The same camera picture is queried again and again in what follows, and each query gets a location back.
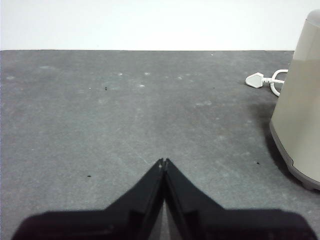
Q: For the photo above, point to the cream toaster with steel top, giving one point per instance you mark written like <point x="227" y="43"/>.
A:
<point x="300" y="100"/>

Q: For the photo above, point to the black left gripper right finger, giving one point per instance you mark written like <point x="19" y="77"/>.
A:
<point x="212" y="222"/>

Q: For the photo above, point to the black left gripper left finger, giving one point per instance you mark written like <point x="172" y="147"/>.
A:
<point x="120" y="220"/>

